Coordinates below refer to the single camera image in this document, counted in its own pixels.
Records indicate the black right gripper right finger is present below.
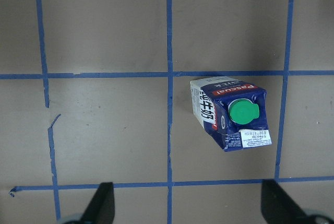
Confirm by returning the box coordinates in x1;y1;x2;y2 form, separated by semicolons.
261;180;308;223

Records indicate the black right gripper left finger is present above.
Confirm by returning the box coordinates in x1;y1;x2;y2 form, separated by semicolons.
80;182;115;224

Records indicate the blue Pascual milk carton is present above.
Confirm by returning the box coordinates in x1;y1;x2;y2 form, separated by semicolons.
190;76;272;152

